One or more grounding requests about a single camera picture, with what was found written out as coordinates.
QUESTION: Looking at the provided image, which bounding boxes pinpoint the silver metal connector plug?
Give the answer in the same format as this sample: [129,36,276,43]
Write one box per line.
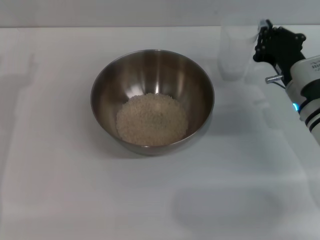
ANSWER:
[265,74,283,85]

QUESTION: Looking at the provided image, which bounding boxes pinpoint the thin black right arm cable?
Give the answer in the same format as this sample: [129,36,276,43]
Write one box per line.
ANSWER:
[273,80,289,91]

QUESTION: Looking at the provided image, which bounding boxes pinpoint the white rice grains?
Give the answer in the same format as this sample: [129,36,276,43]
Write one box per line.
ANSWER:
[115,92,189,147]

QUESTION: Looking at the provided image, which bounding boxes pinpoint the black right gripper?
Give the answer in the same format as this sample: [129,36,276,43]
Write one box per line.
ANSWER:
[252,19,307,85]

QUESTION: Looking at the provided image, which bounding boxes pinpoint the stainless steel bowl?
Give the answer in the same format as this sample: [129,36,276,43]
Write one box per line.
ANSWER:
[90,49,216,157]

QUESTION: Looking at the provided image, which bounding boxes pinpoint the clear plastic cup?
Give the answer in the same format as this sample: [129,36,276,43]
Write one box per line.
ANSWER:
[219,20,260,82]

